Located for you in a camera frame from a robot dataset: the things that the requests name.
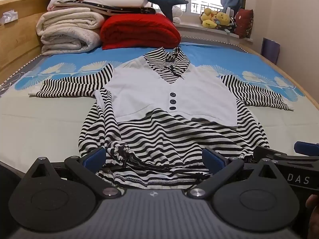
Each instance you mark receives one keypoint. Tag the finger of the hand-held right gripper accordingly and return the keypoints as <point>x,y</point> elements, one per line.
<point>306,147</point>
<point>270,152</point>

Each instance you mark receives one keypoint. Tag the tissue box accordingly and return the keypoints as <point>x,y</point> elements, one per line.
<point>8,17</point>

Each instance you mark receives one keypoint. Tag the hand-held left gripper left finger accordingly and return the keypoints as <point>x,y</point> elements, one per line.
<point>96,158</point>

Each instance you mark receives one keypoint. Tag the person's right hand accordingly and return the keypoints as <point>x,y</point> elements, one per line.
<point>313,201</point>

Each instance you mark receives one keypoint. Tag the blue floral bed sheet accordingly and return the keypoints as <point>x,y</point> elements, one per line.
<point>49,129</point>

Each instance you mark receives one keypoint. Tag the white plush toy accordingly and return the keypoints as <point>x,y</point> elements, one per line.
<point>177,13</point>

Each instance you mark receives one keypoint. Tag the striped shirt with white vest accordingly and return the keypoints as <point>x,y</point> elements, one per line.
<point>149,92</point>

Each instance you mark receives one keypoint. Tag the yellow plush toy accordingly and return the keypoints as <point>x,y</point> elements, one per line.
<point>209,24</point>
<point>223,18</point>
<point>208,13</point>

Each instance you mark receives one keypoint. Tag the dark red cushion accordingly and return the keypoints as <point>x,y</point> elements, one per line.
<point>244,23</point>

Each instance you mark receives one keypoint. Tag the dark patterned cloth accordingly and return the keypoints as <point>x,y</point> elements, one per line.
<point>129,10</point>

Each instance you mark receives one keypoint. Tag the folded white blanket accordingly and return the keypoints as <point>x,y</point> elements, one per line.
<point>112,0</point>

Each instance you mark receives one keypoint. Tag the wooden bed frame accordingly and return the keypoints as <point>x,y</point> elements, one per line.
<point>20,42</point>

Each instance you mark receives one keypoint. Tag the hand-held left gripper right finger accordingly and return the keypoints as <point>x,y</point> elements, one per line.
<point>213,160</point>

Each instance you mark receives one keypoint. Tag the folded red blanket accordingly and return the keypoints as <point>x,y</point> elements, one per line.
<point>139,32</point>

